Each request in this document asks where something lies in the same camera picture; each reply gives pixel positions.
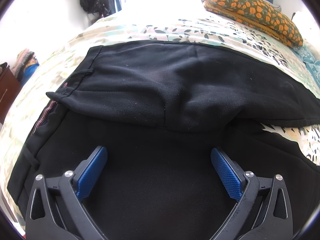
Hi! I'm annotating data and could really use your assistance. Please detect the pile of clothes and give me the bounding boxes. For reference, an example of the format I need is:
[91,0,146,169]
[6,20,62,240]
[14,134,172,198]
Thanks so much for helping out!
[10,49,40,86]

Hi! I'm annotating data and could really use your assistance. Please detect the teal patterned pillow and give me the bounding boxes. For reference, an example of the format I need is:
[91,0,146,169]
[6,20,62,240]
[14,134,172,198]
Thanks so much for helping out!
[292,46,319,87]

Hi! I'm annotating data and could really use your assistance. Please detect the brown wooden dresser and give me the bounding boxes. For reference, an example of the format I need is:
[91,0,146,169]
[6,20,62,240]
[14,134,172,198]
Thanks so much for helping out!
[0,62,22,124]

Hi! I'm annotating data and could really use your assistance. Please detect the black pants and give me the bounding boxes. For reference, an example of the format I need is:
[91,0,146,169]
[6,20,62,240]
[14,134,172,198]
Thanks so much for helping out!
[8,41,319,239]

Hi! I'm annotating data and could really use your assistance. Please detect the orange floral folded blanket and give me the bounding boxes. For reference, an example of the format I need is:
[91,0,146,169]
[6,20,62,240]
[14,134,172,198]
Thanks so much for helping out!
[201,0,303,48]

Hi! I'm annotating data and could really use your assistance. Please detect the floral bedspread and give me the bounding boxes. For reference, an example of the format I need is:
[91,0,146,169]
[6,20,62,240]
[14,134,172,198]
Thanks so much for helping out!
[1,12,319,211]

